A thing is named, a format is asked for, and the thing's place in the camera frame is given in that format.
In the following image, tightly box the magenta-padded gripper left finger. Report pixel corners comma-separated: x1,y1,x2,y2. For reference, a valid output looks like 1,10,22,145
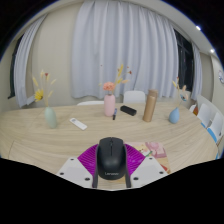
56,143,100,189

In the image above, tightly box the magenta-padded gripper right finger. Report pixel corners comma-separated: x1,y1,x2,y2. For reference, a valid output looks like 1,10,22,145
123,143,169,189

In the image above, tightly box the black computer mouse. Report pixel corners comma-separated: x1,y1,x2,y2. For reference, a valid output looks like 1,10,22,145
95,136,128,181

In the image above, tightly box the colourful printed mouse pad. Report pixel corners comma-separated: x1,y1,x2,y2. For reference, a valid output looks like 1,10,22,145
125,141,172,175

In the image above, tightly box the white remote control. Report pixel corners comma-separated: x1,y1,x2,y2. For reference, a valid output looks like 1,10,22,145
69,117,88,131

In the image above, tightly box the green vase with dried flowers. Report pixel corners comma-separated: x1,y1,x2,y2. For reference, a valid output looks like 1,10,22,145
31,69,58,130

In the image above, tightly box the blue vase with dried flowers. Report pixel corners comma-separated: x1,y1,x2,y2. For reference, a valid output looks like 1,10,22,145
168,77,190,125

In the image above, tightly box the black oblong case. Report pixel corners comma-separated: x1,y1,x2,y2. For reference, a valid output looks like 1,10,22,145
119,105,138,117

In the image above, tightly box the tan insulated bottle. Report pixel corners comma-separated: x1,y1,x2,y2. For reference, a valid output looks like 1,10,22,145
142,88,159,123

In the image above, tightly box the white chair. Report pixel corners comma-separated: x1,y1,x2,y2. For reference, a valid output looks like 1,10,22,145
123,90,147,104
206,111,224,144
76,100,105,107
196,102,214,129

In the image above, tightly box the pink vase with dried flowers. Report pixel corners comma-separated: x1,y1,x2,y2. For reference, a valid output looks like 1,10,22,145
98,63,133,118

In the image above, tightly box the narrow white curtain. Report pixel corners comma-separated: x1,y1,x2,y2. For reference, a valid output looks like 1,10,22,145
13,14,48,108
190,43,204,101

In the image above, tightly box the dark framed window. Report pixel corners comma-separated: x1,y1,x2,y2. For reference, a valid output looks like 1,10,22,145
8,34,25,100
173,29,195,100

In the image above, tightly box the wide white curtain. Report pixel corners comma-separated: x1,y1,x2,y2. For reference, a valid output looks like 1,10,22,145
69,0,180,100

